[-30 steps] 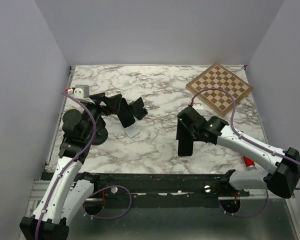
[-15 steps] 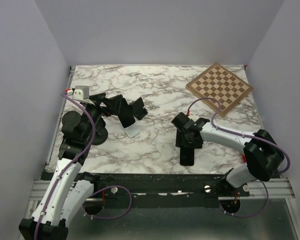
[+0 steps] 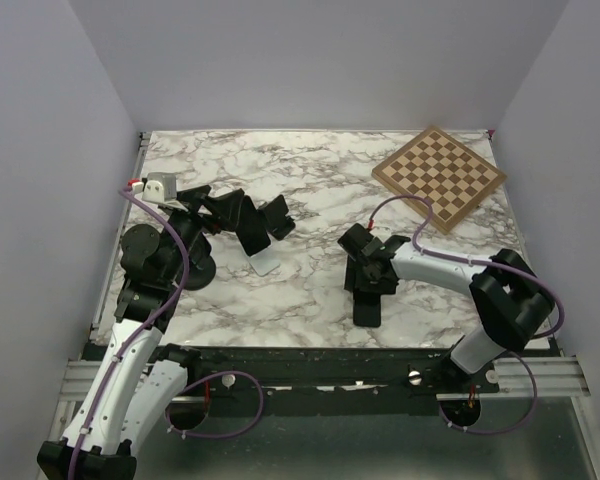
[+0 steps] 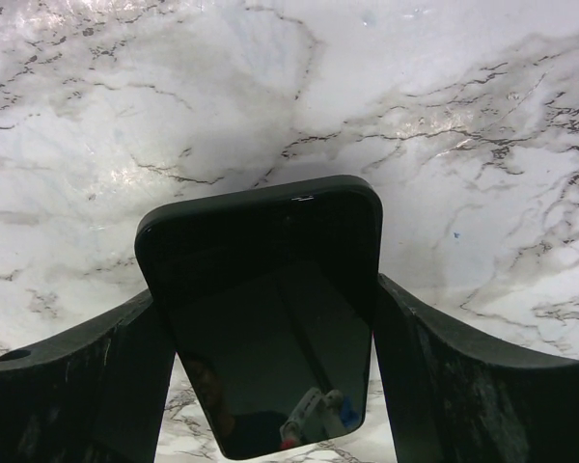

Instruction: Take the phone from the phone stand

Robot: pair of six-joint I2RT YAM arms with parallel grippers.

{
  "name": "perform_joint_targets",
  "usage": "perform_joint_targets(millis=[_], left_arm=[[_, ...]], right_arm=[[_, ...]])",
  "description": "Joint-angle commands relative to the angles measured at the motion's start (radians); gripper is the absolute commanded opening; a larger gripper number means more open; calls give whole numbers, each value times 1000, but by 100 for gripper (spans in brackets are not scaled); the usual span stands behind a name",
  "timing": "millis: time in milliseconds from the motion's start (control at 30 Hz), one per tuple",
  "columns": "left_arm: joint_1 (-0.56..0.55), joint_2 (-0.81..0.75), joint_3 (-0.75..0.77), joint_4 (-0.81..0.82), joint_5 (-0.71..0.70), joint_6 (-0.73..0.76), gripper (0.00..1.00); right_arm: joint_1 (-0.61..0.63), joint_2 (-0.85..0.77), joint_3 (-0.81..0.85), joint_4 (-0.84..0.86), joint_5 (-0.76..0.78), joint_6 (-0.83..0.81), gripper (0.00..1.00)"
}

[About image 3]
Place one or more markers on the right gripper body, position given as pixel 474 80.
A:
pixel 361 273

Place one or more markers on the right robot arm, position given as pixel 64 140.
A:
pixel 510 303

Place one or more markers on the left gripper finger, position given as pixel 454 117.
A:
pixel 193 198
pixel 225 212

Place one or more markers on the aluminium frame rail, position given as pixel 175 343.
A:
pixel 77 381

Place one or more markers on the black folding phone stand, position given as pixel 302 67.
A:
pixel 276 217

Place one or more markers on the black round-base phone stand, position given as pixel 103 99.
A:
pixel 202 267

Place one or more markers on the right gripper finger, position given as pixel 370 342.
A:
pixel 351 275
pixel 386 284

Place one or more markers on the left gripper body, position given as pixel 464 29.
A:
pixel 189 225

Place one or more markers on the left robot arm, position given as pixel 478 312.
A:
pixel 137 378

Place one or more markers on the wooden chessboard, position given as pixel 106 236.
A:
pixel 449 175

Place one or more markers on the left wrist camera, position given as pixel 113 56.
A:
pixel 157 188

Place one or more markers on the silver metal phone stand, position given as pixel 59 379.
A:
pixel 264 262

